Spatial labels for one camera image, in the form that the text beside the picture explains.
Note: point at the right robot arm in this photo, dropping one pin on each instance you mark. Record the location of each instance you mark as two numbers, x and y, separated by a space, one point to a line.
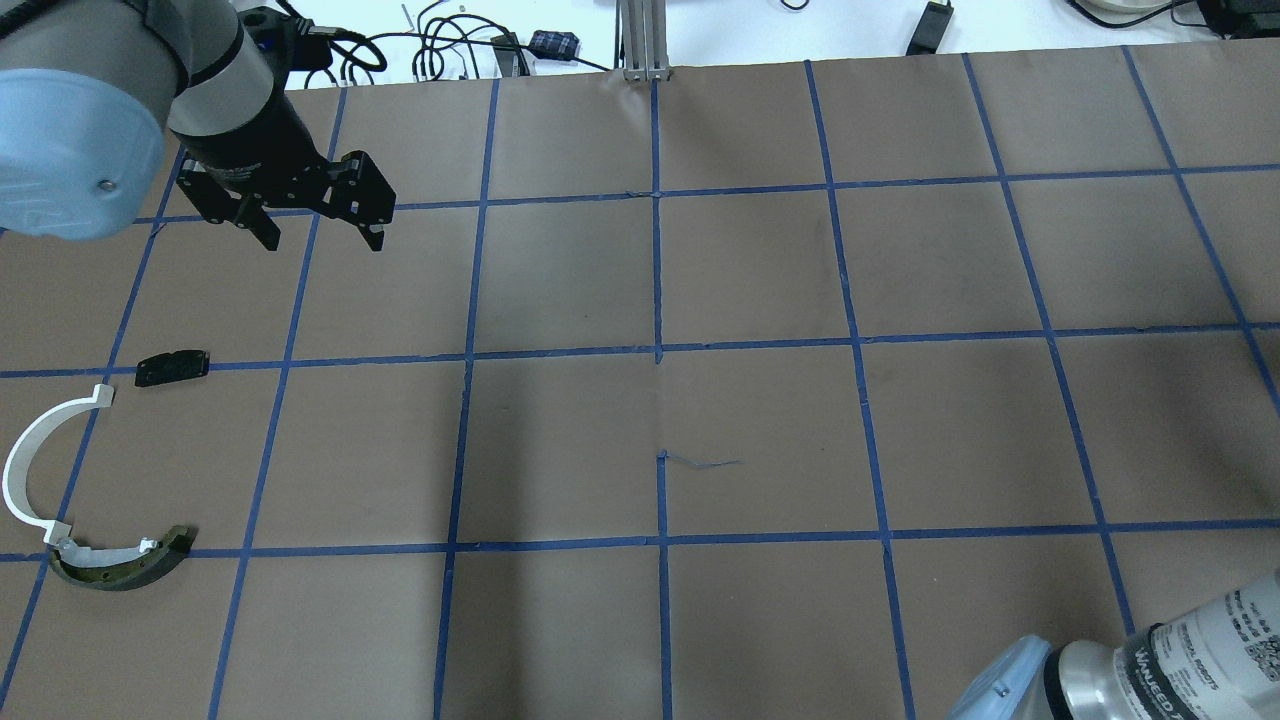
1218 661

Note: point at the black power adapter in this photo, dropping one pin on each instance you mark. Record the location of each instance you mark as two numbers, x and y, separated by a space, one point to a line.
930 29

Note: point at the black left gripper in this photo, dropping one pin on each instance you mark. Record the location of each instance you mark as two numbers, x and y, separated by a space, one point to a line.
247 143

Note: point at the aluminium frame post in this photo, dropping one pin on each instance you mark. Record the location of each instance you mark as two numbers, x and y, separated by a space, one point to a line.
642 49

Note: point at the dark green curved brake shoe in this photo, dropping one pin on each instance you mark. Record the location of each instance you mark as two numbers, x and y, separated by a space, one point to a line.
123 569

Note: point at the small black flat part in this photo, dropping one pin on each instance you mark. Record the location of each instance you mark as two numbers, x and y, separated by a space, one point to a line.
183 365

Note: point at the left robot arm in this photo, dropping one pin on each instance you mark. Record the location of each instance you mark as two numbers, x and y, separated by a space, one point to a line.
89 89

